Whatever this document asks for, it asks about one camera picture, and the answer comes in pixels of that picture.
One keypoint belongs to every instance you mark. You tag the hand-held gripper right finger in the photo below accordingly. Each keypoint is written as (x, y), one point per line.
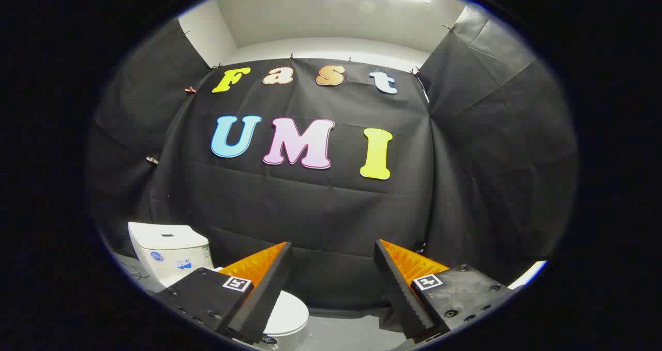
(401, 294)

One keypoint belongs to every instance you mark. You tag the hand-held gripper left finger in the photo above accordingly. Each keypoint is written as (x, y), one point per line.
(264, 299)

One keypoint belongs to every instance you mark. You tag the black backdrop cloth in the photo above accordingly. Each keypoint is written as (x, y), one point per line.
(320, 216)

